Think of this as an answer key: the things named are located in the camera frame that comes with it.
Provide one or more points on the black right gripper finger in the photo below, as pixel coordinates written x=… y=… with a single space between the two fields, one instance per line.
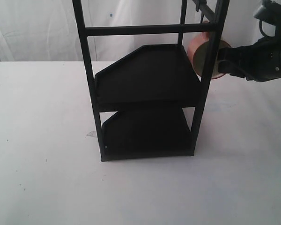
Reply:
x=236 y=70
x=232 y=54

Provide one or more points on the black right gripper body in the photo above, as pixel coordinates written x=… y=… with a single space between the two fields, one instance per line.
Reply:
x=264 y=62

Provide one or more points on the pink ceramic mug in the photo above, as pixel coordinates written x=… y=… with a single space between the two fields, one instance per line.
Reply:
x=197 y=50

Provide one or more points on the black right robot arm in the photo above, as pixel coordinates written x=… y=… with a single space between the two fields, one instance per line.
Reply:
x=269 y=16

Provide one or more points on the black metal hook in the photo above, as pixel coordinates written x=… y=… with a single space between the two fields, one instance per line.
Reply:
x=201 y=16

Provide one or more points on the black metal shelf rack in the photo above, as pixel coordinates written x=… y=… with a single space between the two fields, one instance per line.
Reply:
x=150 y=103

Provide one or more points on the clear tape piece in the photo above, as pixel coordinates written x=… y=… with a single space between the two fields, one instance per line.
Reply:
x=92 y=134

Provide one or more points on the white backdrop curtain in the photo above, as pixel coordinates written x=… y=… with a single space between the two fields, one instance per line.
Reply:
x=45 y=30

